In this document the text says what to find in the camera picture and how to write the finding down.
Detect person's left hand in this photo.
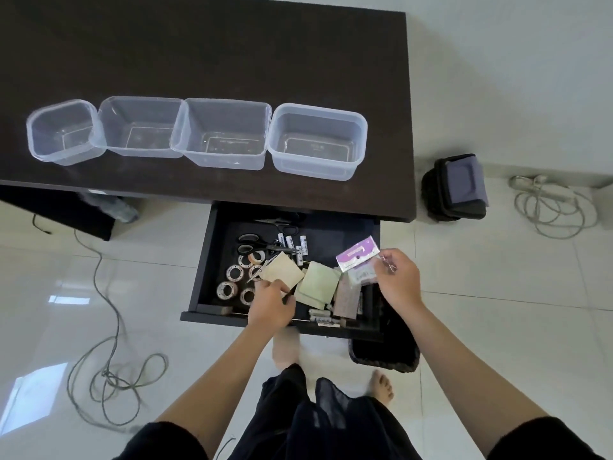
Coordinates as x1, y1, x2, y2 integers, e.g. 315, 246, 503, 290
247, 279, 298, 331

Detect person's right hand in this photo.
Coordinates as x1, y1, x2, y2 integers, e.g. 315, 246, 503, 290
377, 249, 423, 310

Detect beige note pad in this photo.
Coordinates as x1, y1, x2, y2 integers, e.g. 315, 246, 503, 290
261, 254, 306, 292

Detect purple label plastic packet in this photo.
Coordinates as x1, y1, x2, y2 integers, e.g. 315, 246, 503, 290
335, 237, 382, 286

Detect person's right forearm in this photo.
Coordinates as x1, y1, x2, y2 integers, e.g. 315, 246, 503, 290
394, 302, 551, 458

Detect person's left forearm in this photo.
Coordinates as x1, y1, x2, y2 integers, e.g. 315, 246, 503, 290
154, 323, 288, 439

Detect green note pad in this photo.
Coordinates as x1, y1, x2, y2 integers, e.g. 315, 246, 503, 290
293, 261, 342, 310

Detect brown paper packet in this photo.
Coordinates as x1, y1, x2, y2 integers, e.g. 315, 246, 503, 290
331, 275, 363, 321

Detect small gold scissors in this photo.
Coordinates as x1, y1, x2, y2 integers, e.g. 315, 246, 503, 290
246, 253, 279, 284

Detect person's left foot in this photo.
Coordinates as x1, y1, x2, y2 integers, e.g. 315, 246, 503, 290
272, 328, 302, 369

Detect person's foot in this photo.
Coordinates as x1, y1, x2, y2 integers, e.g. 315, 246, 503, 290
272, 328, 302, 369
367, 370, 395, 406

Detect group of tape rolls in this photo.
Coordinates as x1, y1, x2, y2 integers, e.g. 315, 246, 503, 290
216, 248, 269, 307

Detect group of white batteries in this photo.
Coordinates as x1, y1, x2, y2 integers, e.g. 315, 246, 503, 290
274, 225, 311, 270

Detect black waste basket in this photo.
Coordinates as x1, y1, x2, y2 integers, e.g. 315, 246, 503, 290
348, 285, 421, 374

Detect dark wooden drawer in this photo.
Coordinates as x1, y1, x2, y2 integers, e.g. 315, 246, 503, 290
180, 201, 384, 341

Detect person's right foot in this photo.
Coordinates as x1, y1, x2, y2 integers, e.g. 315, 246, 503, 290
367, 370, 395, 406

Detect black bag with purple cloth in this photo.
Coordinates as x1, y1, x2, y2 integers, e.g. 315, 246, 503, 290
421, 154, 489, 223

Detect black trousers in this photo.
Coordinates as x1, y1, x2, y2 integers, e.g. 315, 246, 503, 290
229, 363, 423, 460

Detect black left sleeve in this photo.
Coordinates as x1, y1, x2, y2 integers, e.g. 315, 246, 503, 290
114, 420, 210, 460

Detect black sleeve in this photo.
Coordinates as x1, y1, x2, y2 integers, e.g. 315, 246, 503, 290
488, 417, 610, 460
114, 420, 210, 460

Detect clear plastic bag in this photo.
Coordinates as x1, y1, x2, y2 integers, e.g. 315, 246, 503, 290
79, 191, 140, 225

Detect black right sleeve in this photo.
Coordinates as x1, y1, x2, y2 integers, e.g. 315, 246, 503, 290
488, 417, 610, 460

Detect small square clear plastic container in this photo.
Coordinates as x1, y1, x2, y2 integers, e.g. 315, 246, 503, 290
26, 99, 107, 166

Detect black handled scissors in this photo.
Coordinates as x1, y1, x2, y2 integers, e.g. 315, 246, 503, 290
237, 233, 288, 257

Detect grey floor cable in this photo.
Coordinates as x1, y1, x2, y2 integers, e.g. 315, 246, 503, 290
66, 229, 169, 427

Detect white power strip with cable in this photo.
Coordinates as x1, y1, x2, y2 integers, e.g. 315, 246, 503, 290
509, 174, 599, 240

